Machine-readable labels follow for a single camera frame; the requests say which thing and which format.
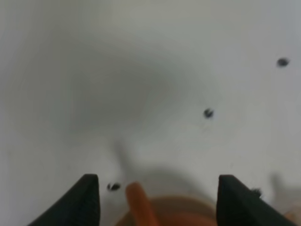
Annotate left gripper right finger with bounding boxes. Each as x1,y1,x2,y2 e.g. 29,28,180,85
216,175,295,226

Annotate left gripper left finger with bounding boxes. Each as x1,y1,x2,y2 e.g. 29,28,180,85
30,174,101,226

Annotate brown clay teapot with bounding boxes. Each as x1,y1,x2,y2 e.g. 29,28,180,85
116,182,217,226

